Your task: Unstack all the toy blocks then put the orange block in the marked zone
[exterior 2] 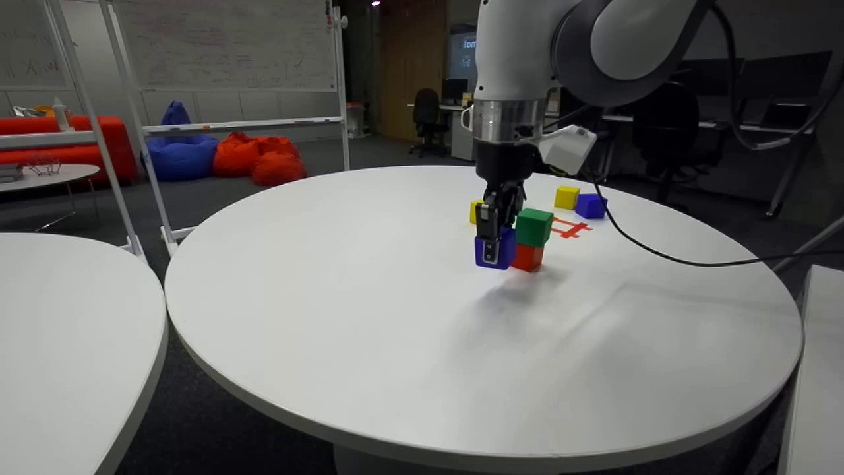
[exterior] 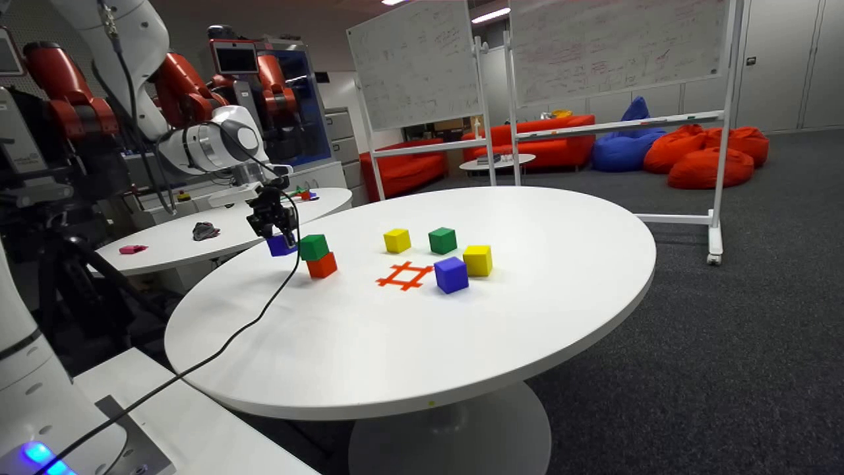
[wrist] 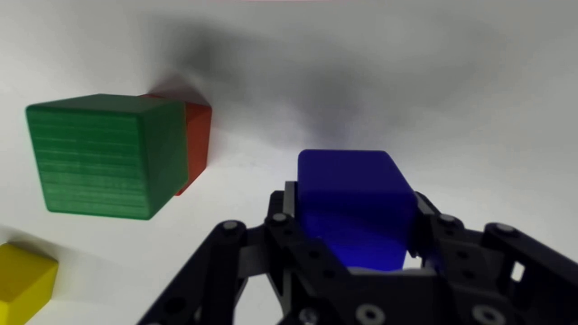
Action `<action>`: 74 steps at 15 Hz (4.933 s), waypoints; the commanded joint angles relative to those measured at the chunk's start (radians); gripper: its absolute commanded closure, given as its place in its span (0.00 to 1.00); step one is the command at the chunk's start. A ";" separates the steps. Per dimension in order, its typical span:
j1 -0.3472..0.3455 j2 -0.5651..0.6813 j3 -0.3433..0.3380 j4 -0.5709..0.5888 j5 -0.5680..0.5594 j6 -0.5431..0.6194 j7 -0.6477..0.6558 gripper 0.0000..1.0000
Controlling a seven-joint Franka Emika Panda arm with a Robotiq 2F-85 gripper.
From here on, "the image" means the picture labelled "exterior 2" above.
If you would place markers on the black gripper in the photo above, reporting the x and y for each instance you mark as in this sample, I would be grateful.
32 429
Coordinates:
508 163

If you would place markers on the blue toy block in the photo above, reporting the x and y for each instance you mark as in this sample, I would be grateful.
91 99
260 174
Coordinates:
591 207
502 253

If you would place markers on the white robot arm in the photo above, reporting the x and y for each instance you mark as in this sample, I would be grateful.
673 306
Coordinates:
563 42

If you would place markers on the green toy block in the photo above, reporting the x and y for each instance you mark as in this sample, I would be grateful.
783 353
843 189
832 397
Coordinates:
534 228

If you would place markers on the orange toy block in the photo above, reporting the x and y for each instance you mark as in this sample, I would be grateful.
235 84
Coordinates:
529 260

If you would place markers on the office desk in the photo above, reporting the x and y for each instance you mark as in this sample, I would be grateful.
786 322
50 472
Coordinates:
458 123

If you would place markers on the black office chair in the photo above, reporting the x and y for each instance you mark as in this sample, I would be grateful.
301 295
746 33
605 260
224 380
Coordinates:
429 115
667 128

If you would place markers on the lit computer monitor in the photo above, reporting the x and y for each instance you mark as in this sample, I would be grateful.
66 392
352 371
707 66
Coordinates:
462 57

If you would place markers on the orange beanbag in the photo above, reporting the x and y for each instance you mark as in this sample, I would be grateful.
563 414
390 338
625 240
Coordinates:
237 154
281 163

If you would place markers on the large whiteboard on stand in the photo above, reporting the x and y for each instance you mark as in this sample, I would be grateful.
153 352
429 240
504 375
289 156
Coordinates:
228 42

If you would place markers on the blue beanbag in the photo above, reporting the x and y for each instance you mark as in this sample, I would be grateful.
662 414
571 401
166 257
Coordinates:
181 154

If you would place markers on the white base unit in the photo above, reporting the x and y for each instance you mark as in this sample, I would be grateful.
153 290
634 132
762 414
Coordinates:
818 371

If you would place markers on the small whiteboard on stand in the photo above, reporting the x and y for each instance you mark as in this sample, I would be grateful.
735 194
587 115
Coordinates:
54 137

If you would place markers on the small white round table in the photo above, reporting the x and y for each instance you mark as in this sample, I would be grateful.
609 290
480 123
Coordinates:
42 174

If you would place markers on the white round side table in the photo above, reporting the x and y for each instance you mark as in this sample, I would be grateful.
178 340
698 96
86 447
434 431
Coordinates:
62 352

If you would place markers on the red beanbag sofa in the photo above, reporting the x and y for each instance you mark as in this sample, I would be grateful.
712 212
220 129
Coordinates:
34 149

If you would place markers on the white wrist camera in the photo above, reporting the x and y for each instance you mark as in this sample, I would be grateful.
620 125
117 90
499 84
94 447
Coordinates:
568 149

